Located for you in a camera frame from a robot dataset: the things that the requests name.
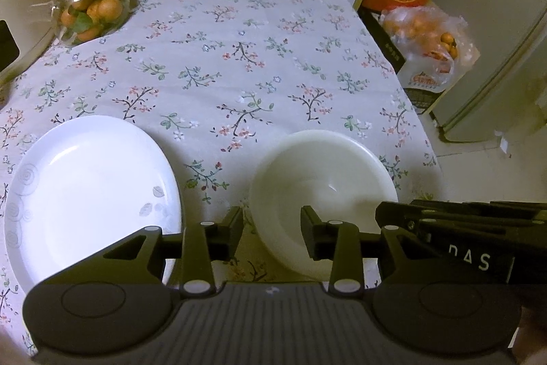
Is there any black box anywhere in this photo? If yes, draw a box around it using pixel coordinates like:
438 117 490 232
358 8 407 76

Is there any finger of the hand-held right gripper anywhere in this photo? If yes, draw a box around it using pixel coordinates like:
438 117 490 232
375 199 547 236

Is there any plastic bag of oranges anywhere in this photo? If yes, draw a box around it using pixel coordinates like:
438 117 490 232
379 3 480 93

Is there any white bowl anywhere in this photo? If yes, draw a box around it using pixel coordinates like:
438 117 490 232
247 129 401 283

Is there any white air fryer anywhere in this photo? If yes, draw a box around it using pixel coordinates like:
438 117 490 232
0 0 59 93

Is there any white swirl pattern plate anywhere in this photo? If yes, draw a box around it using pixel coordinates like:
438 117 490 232
4 114 185 294

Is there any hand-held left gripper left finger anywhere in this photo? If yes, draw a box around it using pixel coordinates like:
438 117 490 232
102 205 244 300

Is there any glass jar of kumquats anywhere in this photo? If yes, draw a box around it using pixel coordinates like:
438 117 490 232
50 0 131 47

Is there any floral tablecloth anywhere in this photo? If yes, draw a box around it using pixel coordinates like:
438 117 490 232
0 0 439 349

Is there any white refrigerator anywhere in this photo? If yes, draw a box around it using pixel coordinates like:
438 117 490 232
429 0 547 144

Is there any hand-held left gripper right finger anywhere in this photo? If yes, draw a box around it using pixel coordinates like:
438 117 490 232
300 205 433 299

